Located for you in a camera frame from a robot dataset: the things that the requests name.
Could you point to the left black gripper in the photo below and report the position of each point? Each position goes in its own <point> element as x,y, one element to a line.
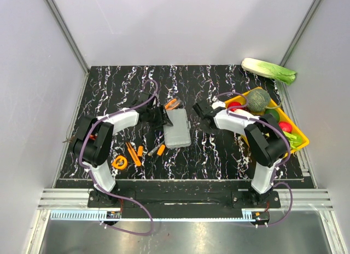
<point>158,110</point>

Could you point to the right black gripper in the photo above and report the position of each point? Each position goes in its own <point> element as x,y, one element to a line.
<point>207,130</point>

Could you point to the orange handled pliers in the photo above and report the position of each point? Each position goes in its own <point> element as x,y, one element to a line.
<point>174,104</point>

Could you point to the grey plastic tool case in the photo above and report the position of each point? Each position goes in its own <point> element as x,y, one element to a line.
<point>178,135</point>

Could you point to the orange handled screwdriver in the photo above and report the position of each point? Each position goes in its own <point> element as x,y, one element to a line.
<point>159,150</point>

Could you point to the short orange screwdriver handle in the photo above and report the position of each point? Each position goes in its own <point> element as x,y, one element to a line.
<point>140,151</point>

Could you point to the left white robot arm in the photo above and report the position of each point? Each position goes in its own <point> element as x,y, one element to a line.
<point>92,142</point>

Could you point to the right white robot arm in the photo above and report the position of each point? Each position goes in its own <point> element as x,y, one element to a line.
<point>267,142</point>

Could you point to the toy red tomato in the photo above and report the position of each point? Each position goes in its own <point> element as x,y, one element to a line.
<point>233,106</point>

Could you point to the toy white endive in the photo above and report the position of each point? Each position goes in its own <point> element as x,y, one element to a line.
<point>245,113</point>

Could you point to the orange utility knife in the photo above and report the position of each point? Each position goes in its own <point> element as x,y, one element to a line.
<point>133,154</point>

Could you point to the toy cantaloupe melon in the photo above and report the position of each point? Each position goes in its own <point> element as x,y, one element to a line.
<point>258,100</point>

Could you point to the orange tape measure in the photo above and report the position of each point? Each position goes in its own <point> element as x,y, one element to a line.
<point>120,162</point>

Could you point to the toy napa cabbage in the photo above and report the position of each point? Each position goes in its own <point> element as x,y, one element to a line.
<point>269,70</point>

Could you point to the toy green avocado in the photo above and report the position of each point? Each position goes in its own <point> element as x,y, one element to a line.
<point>274,113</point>

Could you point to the toy red apple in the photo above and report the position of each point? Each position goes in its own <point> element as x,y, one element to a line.
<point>285,126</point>

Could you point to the toy green leafy vegetable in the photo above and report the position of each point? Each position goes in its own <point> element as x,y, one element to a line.
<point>295,140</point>

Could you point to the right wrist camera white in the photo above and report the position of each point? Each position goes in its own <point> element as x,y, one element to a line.
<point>218,104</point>

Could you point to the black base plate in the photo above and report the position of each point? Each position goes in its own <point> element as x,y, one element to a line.
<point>231,193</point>

